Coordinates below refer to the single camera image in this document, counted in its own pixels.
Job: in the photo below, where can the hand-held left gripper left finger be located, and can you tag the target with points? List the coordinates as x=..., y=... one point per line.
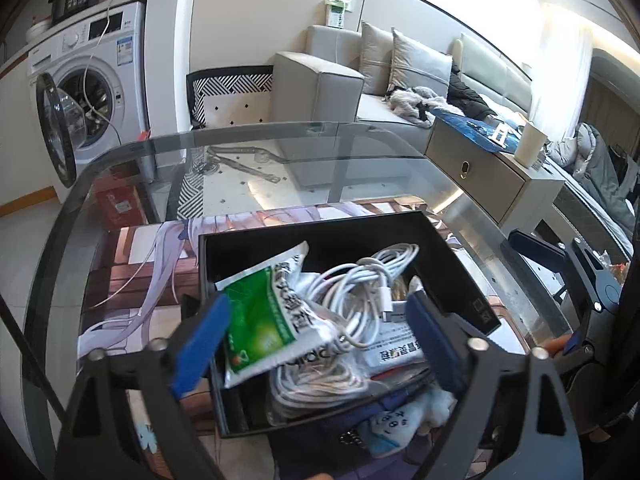
x=200, y=340

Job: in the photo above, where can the printed table mat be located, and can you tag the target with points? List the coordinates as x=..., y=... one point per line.
x=140, y=270

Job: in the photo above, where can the black cardboard box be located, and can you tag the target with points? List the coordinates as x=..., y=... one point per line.
x=310, y=235

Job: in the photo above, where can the white cylindrical cup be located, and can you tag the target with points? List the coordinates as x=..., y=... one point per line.
x=530, y=145

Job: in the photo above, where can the person's left hand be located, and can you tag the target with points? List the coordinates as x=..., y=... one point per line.
x=317, y=475

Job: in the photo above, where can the grey drawer cabinet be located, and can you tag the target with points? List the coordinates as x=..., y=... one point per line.
x=490, y=180

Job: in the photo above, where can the grey puffer jacket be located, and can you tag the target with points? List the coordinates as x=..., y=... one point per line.
x=595, y=175

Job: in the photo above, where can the white bowl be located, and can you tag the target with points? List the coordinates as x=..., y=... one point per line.
x=37, y=30

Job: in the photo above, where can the red and white packet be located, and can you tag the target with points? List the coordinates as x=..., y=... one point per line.
x=395, y=355

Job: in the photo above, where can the white washing machine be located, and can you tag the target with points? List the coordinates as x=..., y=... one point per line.
x=125, y=85

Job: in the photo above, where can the grey cushion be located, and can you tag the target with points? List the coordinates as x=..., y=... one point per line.
x=417, y=65
x=375, y=60

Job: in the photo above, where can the orange snack packet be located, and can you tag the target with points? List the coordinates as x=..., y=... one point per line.
x=612, y=267

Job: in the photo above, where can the green and white packet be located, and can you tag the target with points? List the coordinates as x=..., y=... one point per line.
x=260, y=325

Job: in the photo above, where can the red box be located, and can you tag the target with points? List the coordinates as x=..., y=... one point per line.
x=120, y=207

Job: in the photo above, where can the grey sofa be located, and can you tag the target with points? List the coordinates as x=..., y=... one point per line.
x=320, y=90

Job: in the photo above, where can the zip bag of white laces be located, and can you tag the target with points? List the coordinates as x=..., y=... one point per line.
x=310, y=382

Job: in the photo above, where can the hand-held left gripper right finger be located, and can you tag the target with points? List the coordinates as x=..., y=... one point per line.
x=432, y=340

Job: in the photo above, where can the wall tissue holder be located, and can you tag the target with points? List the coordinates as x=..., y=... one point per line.
x=336, y=12

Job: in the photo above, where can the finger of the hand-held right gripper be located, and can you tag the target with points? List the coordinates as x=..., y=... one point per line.
x=535, y=251
x=575, y=342

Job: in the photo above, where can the grey fluffy cloth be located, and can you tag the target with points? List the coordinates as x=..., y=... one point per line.
x=407, y=102

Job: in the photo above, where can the black and white patterned chair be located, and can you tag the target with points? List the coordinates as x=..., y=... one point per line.
x=230, y=85

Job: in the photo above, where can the pale blue plush toy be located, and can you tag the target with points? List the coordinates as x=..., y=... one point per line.
x=395, y=425

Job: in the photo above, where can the black jacket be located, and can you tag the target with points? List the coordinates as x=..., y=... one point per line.
x=467, y=97

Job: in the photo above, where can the blue mat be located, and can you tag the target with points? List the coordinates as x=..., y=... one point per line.
x=465, y=130

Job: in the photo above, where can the small white card stand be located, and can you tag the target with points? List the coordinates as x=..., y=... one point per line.
x=497, y=132

